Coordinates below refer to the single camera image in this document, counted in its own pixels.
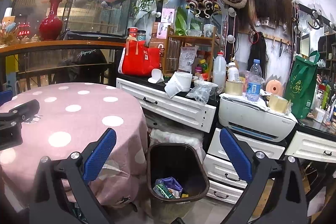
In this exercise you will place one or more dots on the white paper cup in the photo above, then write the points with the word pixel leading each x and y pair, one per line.
pixel 179 82

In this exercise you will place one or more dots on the pink polka dot tablecloth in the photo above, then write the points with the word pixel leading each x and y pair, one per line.
pixel 72 115

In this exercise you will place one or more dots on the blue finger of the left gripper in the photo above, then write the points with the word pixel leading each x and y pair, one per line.
pixel 5 96
pixel 22 112

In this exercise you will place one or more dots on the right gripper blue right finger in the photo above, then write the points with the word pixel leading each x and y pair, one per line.
pixel 287 199

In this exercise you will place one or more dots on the white plastic jug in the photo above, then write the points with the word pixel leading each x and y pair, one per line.
pixel 219 71

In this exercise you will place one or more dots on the purple plastic bag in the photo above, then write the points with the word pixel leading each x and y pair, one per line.
pixel 173 186

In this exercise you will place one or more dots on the wooden railing counter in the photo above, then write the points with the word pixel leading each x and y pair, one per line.
pixel 59 45

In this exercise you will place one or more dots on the clear plastic bag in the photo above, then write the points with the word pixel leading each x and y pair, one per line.
pixel 202 91

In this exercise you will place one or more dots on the white side drawer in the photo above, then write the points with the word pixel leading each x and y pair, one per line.
pixel 310 147

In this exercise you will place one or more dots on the green gift bag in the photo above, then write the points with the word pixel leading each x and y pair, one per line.
pixel 301 86

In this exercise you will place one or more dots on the white desk drawer front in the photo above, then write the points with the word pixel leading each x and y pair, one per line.
pixel 179 109

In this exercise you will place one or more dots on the white printer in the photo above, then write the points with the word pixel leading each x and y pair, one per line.
pixel 254 118

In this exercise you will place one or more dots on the wooden shelf rack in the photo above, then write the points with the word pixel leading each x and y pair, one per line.
pixel 185 53

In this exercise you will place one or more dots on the blue label water bottle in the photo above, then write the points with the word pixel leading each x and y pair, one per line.
pixel 254 82

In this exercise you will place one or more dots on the white folded card stand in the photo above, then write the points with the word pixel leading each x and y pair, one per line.
pixel 156 76

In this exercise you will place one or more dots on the beige tape roll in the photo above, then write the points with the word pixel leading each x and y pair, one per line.
pixel 234 88

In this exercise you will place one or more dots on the black trash bin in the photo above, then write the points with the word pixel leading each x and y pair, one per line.
pixel 181 162

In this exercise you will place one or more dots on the white plastic bag bundle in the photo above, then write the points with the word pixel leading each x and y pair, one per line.
pixel 194 139

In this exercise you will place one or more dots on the green white toothpaste box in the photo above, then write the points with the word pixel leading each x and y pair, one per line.
pixel 162 191

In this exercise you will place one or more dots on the red ceramic vase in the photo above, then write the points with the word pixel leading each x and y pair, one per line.
pixel 51 26

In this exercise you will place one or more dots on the glass display case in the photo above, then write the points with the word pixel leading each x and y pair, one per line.
pixel 103 17

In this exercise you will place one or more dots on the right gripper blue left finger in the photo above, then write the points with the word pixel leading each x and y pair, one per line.
pixel 61 192

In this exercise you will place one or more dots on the golden glass bowl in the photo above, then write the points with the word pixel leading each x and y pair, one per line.
pixel 9 33

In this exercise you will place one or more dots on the small white bottle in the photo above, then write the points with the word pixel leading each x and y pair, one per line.
pixel 233 72

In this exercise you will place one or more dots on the red tote bag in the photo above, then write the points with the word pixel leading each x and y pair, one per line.
pixel 137 59

